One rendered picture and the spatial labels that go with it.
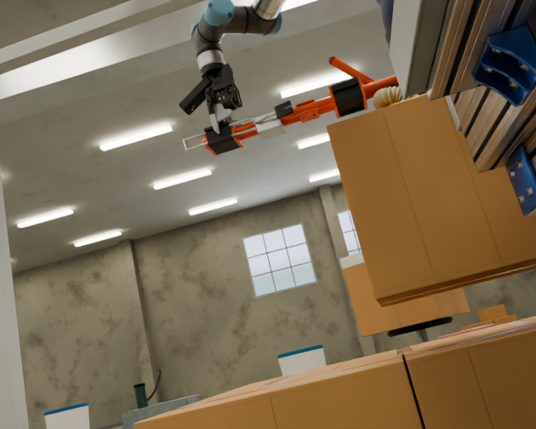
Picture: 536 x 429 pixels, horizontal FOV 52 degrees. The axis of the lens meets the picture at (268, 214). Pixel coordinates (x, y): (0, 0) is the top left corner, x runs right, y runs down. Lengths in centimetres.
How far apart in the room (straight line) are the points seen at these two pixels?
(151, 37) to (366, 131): 441
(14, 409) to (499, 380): 323
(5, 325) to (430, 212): 323
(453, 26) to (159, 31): 500
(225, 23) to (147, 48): 397
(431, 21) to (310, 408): 82
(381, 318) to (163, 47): 355
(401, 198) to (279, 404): 50
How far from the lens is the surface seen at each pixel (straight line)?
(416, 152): 122
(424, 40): 63
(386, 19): 153
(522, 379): 119
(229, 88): 153
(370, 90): 145
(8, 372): 396
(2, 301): 402
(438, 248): 118
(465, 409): 118
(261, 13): 154
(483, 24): 63
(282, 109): 143
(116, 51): 559
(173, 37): 544
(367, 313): 277
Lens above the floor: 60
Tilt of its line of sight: 15 degrees up
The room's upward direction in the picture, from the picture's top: 14 degrees counter-clockwise
